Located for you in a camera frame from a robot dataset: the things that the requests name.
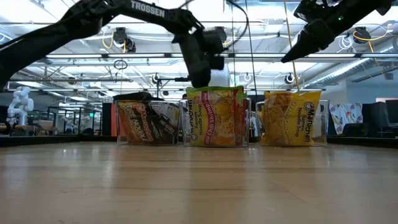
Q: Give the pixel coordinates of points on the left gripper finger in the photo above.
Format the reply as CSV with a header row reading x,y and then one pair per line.
x,y
200,76

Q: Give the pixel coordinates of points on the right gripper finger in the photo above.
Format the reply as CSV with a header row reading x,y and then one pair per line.
x,y
298,53

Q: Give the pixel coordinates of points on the green Maruchan noodle packet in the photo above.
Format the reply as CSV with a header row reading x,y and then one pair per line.
x,y
214,121

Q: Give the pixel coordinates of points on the clear plastic bin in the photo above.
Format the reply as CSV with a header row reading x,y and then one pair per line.
x,y
248,124
149,141
325,124

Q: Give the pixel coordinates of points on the yellow Maruchan noodle packet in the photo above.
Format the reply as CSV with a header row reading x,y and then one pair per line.
x,y
292,121

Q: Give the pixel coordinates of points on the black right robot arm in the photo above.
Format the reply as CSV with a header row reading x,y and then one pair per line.
x,y
367,11

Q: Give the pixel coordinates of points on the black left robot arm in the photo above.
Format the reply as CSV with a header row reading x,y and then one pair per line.
x,y
46,37

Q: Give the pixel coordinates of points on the long white light bar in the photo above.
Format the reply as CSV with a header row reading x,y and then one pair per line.
x,y
311,55

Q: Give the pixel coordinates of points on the white column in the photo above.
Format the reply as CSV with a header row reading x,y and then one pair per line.
x,y
223,79

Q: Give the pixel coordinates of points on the floral cloth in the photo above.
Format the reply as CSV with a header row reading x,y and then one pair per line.
x,y
345,115

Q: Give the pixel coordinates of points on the red crate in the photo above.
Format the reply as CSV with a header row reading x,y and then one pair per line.
x,y
113,121

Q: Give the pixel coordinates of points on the black partition panel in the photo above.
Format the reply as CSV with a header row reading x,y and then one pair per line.
x,y
377,115

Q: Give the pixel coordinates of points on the black metal rack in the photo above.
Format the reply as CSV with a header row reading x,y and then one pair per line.
x,y
68,108

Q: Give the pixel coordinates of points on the white figure statue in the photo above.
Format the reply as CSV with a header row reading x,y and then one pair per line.
x,y
20,102

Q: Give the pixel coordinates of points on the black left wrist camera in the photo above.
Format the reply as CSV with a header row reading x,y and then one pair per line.
x,y
215,46

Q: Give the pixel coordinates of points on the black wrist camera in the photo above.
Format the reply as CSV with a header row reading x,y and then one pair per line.
x,y
311,10
215,46

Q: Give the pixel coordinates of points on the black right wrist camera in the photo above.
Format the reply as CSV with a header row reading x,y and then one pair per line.
x,y
311,10

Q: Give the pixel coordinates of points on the black metal table frame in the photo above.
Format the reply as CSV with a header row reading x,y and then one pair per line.
x,y
357,141

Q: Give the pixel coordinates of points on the thin black horizontal rail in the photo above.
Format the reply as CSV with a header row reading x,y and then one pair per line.
x,y
77,80

